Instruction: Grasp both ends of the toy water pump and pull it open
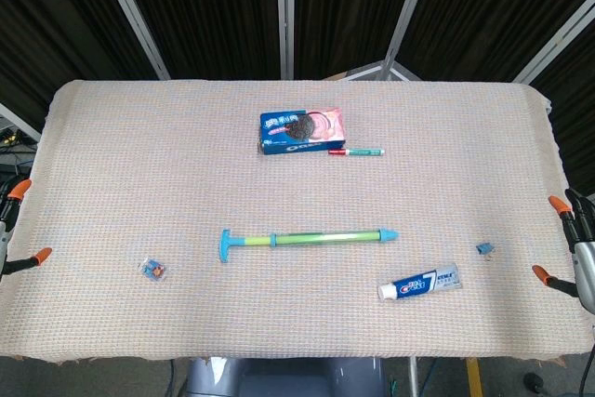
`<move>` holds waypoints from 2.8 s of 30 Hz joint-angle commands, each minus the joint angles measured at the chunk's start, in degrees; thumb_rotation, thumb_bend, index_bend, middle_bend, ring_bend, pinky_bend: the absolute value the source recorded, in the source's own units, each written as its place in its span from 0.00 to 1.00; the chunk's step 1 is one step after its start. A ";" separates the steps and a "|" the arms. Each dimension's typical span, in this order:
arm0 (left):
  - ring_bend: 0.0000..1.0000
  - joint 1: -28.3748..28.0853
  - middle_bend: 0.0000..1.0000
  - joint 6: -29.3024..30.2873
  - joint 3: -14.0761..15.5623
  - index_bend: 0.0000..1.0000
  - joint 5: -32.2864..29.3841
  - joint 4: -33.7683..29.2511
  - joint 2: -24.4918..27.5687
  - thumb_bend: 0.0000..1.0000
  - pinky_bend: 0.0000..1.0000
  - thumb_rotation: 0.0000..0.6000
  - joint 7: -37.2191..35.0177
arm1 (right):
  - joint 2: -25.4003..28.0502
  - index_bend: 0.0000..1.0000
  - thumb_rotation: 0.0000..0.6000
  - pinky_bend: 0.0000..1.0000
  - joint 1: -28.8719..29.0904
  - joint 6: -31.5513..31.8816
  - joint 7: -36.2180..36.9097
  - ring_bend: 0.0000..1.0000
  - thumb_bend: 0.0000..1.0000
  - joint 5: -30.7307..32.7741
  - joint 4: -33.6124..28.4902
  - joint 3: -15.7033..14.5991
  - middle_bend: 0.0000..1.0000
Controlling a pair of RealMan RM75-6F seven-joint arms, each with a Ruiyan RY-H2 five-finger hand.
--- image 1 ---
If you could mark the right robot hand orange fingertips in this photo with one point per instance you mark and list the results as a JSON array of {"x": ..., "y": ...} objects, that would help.
[{"x": 585, "y": 271}]

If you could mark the small wrapped candy packet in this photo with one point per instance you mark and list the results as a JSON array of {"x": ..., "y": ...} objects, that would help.
[{"x": 153, "y": 270}]

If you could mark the black caster wheel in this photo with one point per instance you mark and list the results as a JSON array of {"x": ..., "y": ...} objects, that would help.
[{"x": 534, "y": 382}]

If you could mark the brown cardboard piece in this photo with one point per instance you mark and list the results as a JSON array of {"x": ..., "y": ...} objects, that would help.
[{"x": 339, "y": 76}]

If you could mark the blue Crest toothpaste tube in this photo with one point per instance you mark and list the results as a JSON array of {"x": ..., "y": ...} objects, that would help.
[{"x": 418, "y": 283}]

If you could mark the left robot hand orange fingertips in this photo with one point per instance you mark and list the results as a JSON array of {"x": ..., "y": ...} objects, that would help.
[{"x": 5, "y": 211}]

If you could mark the small blue binder clip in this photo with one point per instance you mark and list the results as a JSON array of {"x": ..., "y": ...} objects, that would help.
[{"x": 485, "y": 248}]

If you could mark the white aluminium screen post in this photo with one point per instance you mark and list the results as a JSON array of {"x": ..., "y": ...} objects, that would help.
[
  {"x": 555, "y": 43},
  {"x": 411, "y": 11},
  {"x": 132, "y": 16},
  {"x": 288, "y": 16},
  {"x": 21, "y": 120}
]

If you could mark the long green plastic tube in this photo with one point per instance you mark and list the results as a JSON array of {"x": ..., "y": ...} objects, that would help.
[{"x": 325, "y": 237}]

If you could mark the woven beige tablecloth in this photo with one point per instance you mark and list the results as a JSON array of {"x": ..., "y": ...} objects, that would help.
[{"x": 297, "y": 192}]

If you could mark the metal table leg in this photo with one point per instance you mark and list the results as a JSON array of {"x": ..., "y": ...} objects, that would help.
[{"x": 413, "y": 378}]

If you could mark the white screen stand foot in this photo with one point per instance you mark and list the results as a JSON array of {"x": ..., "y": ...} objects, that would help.
[{"x": 372, "y": 70}]

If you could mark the green marker red cap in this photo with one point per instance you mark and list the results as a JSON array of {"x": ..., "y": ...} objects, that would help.
[{"x": 362, "y": 152}]

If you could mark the blue pink Oreo box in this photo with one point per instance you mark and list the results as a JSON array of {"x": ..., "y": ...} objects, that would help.
[{"x": 283, "y": 129}]

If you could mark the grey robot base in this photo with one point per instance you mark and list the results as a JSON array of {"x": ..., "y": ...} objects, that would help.
[{"x": 288, "y": 378}]

